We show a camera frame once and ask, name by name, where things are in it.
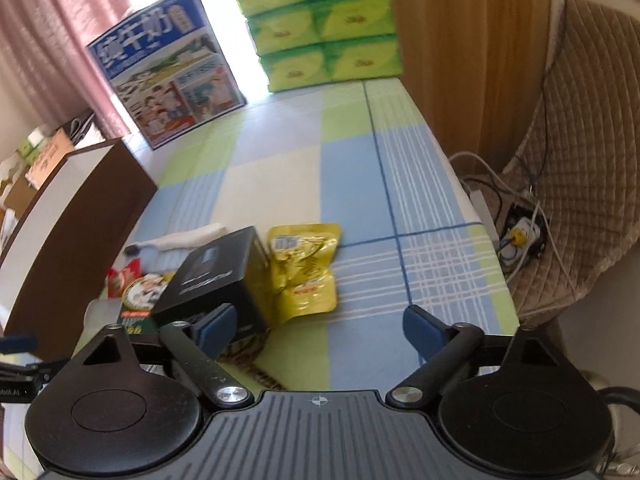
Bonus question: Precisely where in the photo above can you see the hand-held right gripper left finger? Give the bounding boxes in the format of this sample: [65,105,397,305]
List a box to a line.
[72,302,253,408]

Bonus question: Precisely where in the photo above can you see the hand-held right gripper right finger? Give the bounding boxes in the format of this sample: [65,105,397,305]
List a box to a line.
[387,304,583,408]

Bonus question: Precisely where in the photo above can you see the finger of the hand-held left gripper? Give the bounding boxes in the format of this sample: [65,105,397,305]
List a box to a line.
[0,357,68,385]
[0,336,39,356]

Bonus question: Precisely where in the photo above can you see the small black box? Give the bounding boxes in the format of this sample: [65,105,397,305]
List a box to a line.
[150,226,273,348]

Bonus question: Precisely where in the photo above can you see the yellow snack pouch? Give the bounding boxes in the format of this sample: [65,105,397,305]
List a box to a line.
[267,223,343,323]

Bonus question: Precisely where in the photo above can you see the red snack packet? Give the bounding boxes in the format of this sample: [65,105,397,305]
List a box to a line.
[106,259,139,302]

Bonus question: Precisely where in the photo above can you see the brown storage box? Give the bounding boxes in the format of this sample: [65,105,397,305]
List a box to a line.
[0,137,160,361]

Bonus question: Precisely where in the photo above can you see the desktop with checked tablecloth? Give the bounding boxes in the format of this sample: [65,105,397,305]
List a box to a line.
[0,79,521,476]

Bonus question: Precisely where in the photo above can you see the white toothbrush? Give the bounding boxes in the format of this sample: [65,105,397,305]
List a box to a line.
[124,223,228,257]

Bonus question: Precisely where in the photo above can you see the brown cardboard box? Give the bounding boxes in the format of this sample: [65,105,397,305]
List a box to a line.
[0,175,37,221]

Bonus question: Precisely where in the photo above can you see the cardboard card with orange print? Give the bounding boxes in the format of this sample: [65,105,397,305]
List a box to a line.
[25,129,76,188]

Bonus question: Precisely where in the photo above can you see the small green boxes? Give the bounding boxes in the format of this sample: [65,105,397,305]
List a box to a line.
[17,132,48,162]

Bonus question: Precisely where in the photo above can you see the white paper bag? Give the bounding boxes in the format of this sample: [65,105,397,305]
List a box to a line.
[62,109,103,145]

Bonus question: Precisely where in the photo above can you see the quilted brown chair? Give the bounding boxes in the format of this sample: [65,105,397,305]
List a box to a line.
[502,0,640,321]

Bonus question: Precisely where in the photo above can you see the blue milk carton box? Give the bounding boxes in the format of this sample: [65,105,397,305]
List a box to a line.
[85,0,247,151]

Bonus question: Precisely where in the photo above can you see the wooden door panel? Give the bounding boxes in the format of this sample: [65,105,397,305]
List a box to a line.
[385,0,556,161]

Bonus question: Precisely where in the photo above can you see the pink curtain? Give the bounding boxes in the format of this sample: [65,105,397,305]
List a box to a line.
[0,0,188,141]

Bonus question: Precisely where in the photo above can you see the bundle of green tissue packs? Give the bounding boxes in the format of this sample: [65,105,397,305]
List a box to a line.
[230,0,403,93]

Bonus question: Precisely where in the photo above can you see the white power strip with cables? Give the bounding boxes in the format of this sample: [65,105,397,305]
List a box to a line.
[447,152,583,321]

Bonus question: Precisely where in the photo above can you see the black cable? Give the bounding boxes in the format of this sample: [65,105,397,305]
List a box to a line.
[520,0,585,201]

